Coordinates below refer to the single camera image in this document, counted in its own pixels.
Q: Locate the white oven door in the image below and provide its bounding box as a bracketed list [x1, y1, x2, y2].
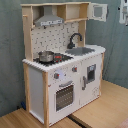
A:
[55, 81, 76, 114]

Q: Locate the white microwave door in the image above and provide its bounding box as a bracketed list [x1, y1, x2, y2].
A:
[90, 3, 107, 21]

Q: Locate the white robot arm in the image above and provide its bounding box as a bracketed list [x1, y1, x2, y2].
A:
[119, 6, 128, 26]

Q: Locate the wooden toy kitchen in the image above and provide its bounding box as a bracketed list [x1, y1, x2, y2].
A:
[22, 2, 105, 127]

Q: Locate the black toy stovetop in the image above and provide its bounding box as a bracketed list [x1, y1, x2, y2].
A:
[34, 53, 71, 67]

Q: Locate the right red stove knob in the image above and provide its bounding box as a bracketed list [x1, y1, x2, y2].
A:
[71, 65, 78, 73]

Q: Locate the red stove knob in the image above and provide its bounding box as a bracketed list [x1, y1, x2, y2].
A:
[54, 73, 60, 79]
[71, 65, 78, 73]

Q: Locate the left red stove knob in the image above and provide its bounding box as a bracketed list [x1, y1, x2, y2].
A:
[54, 73, 60, 79]

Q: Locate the grey toy sink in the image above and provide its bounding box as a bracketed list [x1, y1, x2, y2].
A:
[66, 47, 94, 56]

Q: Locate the black toy faucet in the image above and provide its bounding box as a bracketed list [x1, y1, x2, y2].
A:
[67, 33, 83, 49]

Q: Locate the metal toy pot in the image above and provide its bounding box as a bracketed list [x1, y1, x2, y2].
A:
[38, 51, 54, 62]

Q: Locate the white cabinet door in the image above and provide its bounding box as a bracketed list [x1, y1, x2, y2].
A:
[80, 55, 102, 106]

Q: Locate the grey range hood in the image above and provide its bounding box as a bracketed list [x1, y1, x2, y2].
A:
[35, 5, 64, 27]

